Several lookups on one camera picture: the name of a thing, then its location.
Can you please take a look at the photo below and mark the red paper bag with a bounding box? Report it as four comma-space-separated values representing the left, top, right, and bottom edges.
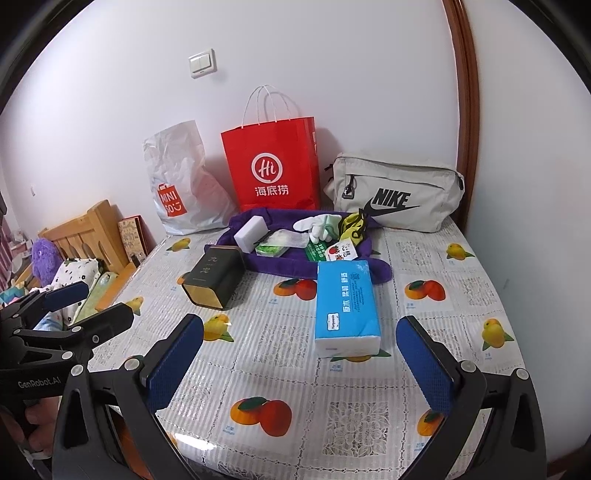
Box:
221, 85, 321, 212

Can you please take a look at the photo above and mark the clear plastic tissue pack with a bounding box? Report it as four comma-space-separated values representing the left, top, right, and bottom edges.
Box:
255, 231, 309, 258

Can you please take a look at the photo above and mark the person's left hand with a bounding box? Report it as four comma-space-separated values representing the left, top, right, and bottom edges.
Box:
23, 397, 61, 456

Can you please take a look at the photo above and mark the pink striped curtain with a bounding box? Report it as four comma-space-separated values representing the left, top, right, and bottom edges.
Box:
0, 217, 12, 287

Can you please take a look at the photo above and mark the red and white packet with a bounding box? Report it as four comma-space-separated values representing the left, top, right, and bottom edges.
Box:
325, 242, 358, 263

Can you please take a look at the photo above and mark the wooden headboard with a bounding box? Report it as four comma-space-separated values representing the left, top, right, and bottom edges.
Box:
37, 199, 131, 278

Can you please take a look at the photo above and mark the white glove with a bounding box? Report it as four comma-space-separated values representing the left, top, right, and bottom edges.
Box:
293, 213, 342, 243

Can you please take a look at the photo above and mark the white sponge block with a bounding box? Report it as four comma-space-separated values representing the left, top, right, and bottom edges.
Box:
233, 217, 273, 254

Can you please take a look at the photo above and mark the white light switch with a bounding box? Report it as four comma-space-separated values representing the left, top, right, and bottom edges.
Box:
188, 47, 217, 79

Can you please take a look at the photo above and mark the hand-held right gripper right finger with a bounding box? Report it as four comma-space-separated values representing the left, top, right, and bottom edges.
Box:
396, 315, 548, 480

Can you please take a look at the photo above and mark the fruit print tablecloth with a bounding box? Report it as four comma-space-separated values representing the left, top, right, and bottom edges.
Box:
85, 224, 527, 480

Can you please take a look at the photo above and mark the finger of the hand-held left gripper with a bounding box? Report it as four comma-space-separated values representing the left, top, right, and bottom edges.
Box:
11, 302, 134, 365
0, 281, 90, 333

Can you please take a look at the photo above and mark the purple plush toy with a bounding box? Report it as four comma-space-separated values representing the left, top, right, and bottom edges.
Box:
30, 237, 63, 284

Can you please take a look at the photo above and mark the blue tissue pack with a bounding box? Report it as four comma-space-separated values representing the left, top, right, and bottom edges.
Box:
315, 259, 383, 358

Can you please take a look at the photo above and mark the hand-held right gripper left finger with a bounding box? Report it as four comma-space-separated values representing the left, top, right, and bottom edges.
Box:
53, 314, 205, 480

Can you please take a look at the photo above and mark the white plastic shopping bag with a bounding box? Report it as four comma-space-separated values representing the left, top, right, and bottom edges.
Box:
143, 120, 238, 236

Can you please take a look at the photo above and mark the yellow pouch with black strap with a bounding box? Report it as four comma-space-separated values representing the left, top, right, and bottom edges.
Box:
337, 212, 370, 250

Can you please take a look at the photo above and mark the white dotted pillow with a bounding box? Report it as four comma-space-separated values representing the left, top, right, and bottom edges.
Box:
48, 257, 105, 328

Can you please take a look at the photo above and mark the brown wooden door frame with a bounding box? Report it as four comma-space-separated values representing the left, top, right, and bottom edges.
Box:
442, 0, 478, 232

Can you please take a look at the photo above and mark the purple towel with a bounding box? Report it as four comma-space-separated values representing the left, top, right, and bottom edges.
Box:
217, 209, 393, 283

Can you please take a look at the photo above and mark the green snack packet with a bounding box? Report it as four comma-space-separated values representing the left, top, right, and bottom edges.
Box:
305, 240, 333, 263

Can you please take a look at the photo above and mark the grey waist bag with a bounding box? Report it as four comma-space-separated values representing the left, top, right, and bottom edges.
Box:
322, 152, 466, 234

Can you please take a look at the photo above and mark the dark green tea tin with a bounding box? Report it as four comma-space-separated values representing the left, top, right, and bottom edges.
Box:
181, 244, 246, 310

